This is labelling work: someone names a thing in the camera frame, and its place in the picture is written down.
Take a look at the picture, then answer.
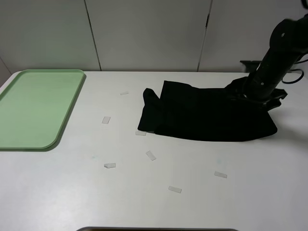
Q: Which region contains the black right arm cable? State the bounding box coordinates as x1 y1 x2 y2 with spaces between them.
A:
281 68 304 85

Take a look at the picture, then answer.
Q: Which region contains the black short sleeve shirt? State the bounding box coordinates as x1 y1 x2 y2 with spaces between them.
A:
138 77 278 142

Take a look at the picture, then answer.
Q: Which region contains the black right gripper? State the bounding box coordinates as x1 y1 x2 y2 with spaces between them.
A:
237 89 288 112

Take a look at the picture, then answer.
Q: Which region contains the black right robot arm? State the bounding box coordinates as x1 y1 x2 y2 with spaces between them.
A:
238 15 308 111

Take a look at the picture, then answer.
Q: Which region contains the light green plastic tray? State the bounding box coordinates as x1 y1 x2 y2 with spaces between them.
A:
0 69 86 152

